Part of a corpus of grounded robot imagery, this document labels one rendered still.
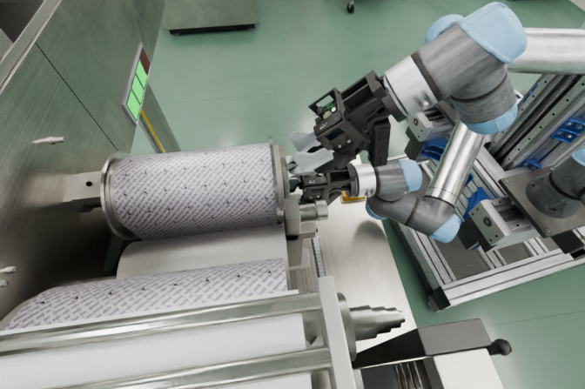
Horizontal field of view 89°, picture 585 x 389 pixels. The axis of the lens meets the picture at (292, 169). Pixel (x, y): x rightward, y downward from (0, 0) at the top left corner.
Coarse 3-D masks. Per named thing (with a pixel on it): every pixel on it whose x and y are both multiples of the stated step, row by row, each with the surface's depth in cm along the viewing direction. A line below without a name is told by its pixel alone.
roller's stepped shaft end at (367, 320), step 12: (360, 312) 30; (372, 312) 30; (384, 312) 31; (396, 312) 31; (360, 324) 30; (372, 324) 30; (384, 324) 30; (396, 324) 30; (360, 336) 30; (372, 336) 30
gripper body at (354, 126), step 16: (368, 80) 40; (336, 96) 43; (352, 96) 41; (368, 96) 42; (384, 96) 40; (320, 112) 45; (336, 112) 42; (352, 112) 42; (368, 112) 43; (384, 112) 43; (400, 112) 40; (320, 128) 43; (336, 128) 41; (352, 128) 42; (368, 128) 45; (336, 144) 45; (352, 144) 45
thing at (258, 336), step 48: (0, 336) 20; (48, 336) 20; (96, 336) 20; (144, 336) 20; (192, 336) 22; (240, 336) 22; (288, 336) 22; (336, 336) 20; (0, 384) 20; (48, 384) 20; (96, 384) 18; (144, 384) 18; (192, 384) 18; (240, 384) 19; (288, 384) 20; (336, 384) 18
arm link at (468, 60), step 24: (456, 24) 37; (480, 24) 34; (504, 24) 33; (432, 48) 37; (456, 48) 35; (480, 48) 34; (504, 48) 34; (432, 72) 37; (456, 72) 36; (480, 72) 36; (504, 72) 38; (456, 96) 41
